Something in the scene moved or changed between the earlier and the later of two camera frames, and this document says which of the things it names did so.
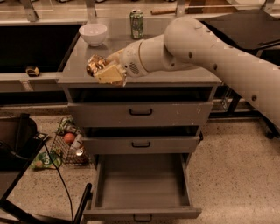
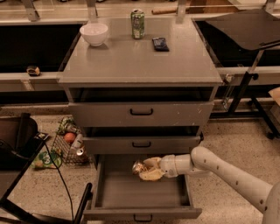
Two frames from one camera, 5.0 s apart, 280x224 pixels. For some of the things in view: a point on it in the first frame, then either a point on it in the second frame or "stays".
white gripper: [130, 59] to [168, 165]
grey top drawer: [136, 115] stays
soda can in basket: [79, 152] stays
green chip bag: [44, 160] stays
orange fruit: [69, 137] stays
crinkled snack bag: [95, 63] to [137, 166]
